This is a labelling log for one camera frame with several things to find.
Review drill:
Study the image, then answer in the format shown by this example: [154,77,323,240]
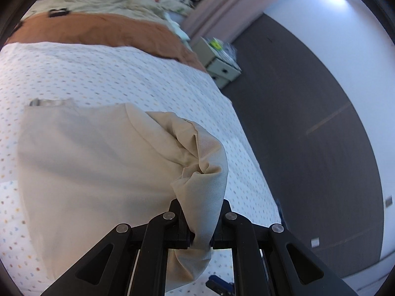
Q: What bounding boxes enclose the cream nightstand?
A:
[191,36,243,89]

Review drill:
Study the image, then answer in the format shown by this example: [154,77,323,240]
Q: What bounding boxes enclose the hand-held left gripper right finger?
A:
[211,200,358,296]

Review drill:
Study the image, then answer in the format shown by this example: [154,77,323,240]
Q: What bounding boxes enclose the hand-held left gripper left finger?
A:
[40,200,190,296]

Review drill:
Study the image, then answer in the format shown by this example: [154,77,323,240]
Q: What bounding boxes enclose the orange-brown blanket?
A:
[4,12,207,73]

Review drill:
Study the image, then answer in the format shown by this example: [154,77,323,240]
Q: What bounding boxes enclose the pink curtain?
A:
[182,0,324,40]

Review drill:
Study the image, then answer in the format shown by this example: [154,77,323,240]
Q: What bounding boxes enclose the large beige garment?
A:
[17,98,229,293]

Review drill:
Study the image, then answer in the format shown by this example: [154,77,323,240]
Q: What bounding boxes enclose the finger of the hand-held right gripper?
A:
[206,274,233,296]

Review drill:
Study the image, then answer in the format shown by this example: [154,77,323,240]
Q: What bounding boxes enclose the pale green cloth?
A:
[166,13,191,41]

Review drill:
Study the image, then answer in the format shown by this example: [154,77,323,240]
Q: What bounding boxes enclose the white dotted bed sheet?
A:
[0,41,283,296]

